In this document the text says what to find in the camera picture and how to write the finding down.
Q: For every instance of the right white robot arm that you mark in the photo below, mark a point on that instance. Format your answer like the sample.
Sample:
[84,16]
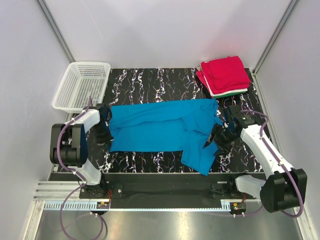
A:
[284,189]

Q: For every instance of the white plastic basket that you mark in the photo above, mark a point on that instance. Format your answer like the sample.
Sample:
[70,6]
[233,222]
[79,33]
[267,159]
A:
[81,81]

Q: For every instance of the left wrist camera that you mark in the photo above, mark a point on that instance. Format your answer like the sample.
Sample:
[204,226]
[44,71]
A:
[104,112]

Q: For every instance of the blue t shirt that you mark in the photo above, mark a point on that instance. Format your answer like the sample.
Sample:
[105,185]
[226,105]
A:
[165,130]

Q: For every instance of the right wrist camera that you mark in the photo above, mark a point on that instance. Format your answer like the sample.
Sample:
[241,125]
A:
[231,112]

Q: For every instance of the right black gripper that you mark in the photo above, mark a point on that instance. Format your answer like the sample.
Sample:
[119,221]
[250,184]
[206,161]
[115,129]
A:
[224,148]

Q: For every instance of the aluminium frame rail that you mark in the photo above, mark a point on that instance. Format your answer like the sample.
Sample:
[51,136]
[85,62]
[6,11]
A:
[66,196]

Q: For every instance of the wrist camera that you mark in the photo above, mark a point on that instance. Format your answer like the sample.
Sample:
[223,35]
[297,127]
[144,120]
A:
[231,112]
[104,112]

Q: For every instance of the red folded t shirt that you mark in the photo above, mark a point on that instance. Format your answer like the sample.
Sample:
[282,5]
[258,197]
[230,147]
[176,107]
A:
[223,75]

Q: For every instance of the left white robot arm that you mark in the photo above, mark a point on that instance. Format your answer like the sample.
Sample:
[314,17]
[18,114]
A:
[69,148]

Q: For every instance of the green folded t shirt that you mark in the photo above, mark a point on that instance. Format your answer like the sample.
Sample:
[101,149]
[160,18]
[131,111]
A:
[234,93]

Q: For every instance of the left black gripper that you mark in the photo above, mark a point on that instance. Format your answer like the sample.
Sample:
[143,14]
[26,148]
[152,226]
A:
[104,141]

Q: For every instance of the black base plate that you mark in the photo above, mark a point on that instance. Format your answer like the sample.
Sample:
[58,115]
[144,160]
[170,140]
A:
[165,190]

